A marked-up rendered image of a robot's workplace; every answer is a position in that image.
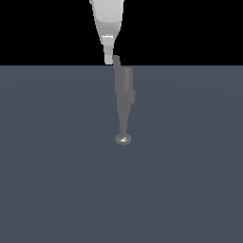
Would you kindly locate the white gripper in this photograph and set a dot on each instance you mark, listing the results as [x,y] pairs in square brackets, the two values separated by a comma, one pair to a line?
[109,28]

